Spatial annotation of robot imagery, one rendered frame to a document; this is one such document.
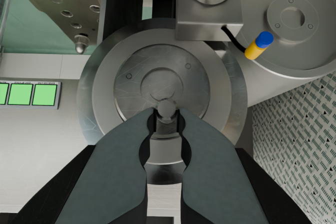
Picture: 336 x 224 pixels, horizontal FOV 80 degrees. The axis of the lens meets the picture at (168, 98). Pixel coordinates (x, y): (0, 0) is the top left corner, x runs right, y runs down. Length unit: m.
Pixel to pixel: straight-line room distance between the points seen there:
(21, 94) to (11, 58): 3.23
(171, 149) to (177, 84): 0.05
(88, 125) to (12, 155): 0.44
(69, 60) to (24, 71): 0.66
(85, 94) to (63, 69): 3.18
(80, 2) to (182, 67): 0.34
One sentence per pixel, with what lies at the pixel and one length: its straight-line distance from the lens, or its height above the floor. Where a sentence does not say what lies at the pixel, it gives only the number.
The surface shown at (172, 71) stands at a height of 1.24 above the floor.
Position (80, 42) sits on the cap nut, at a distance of 0.58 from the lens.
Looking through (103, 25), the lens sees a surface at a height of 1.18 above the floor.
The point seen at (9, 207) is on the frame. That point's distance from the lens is 0.63.
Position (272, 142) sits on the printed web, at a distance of 0.37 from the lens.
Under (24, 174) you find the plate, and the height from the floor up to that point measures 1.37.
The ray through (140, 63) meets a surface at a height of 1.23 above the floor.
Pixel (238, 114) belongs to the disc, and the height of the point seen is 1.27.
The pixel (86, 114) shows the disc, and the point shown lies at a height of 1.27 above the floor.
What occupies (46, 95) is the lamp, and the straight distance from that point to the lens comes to 0.58.
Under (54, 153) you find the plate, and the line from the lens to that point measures 0.56.
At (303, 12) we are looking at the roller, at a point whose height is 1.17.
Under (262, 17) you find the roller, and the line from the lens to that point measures 0.23.
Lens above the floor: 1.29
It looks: 12 degrees down
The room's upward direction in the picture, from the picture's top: 179 degrees counter-clockwise
